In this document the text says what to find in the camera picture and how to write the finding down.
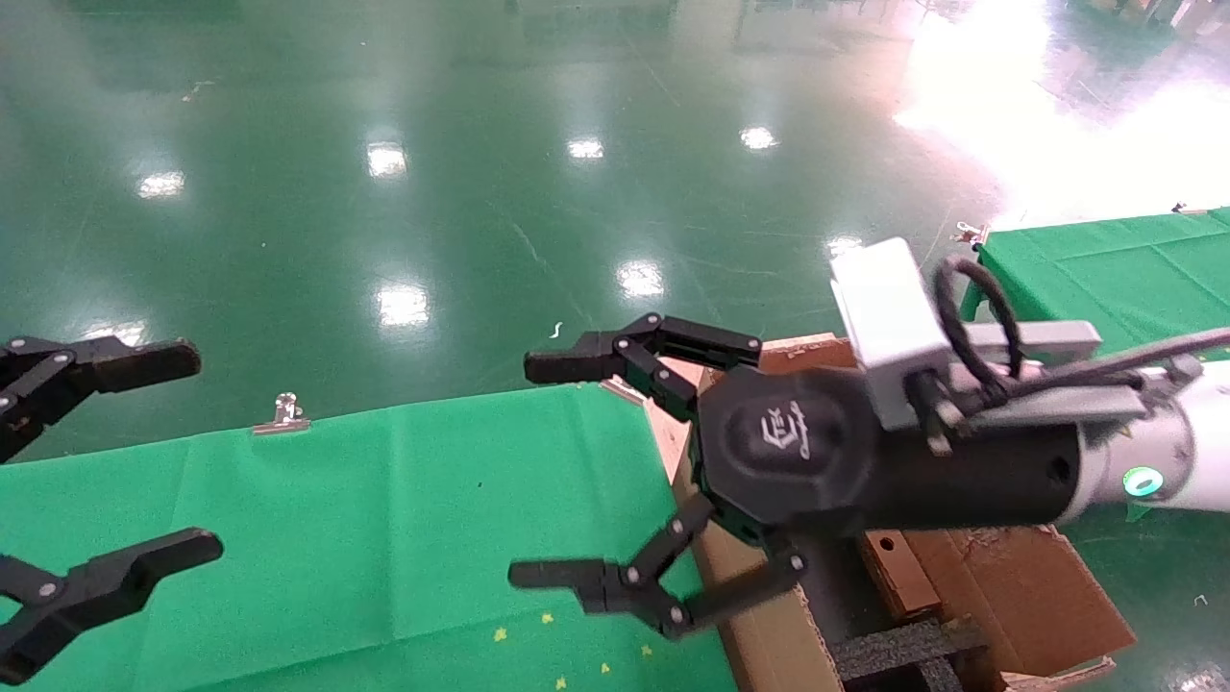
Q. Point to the small brown cardboard box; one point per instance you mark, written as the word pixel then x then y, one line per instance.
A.
pixel 903 577

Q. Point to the grey camera mounting bracket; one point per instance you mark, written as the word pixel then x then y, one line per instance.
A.
pixel 1052 338

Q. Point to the green cloth with fold creases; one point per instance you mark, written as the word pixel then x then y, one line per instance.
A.
pixel 1105 269

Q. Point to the black foam insert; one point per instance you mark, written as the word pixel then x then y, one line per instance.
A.
pixel 894 649

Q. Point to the large green table cloth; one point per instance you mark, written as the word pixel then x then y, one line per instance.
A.
pixel 336 519

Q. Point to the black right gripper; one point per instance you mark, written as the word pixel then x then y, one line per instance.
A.
pixel 798 447

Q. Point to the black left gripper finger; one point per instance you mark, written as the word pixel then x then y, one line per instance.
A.
pixel 115 579
pixel 135 363

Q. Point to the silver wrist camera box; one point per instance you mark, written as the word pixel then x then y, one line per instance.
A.
pixel 889 312

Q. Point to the metal binder clip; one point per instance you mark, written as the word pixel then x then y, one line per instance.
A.
pixel 971 234
pixel 623 388
pixel 283 418
pixel 1187 209

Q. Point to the large open cardboard carton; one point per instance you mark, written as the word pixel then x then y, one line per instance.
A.
pixel 1028 586

